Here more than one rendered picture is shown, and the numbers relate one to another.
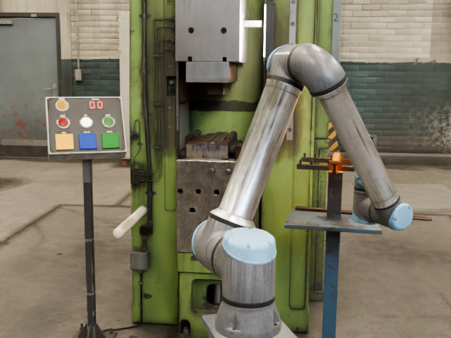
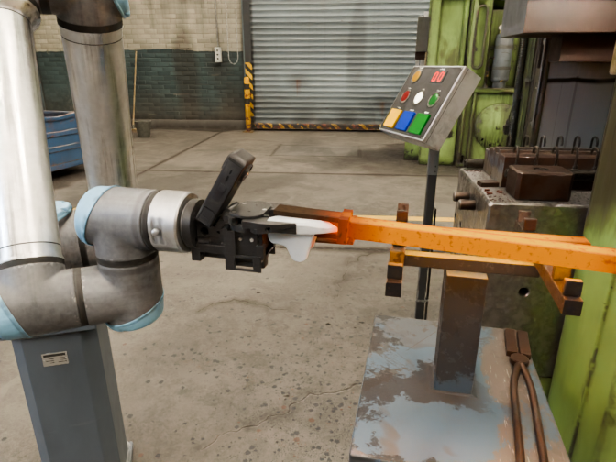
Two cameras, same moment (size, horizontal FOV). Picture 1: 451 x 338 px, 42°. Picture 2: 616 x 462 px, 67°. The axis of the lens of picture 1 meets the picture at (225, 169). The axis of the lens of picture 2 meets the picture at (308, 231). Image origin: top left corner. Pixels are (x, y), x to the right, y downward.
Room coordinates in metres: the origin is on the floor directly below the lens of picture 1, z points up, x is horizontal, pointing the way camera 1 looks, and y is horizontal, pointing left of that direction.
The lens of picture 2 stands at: (2.28, -1.14, 1.20)
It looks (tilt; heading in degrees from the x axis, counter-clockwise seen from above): 20 degrees down; 91
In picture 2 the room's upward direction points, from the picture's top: straight up
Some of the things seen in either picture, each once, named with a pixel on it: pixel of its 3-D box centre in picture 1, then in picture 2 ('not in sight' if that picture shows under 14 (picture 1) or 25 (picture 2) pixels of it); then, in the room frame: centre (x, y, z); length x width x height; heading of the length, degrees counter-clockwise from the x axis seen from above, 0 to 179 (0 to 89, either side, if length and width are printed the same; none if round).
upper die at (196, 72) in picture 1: (213, 72); (606, 13); (2.96, 0.07, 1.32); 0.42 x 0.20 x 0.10; 174
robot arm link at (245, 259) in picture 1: (247, 263); (48, 240); (1.60, -0.06, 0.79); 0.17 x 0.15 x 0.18; 25
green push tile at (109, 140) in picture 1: (110, 141); (420, 124); (2.64, 0.52, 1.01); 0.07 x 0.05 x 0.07; 109
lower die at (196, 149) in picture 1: (213, 144); (577, 164); (2.96, 0.07, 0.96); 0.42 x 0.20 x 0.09; 174
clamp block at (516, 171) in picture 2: (245, 151); (538, 182); (2.79, -0.10, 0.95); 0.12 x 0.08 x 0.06; 174
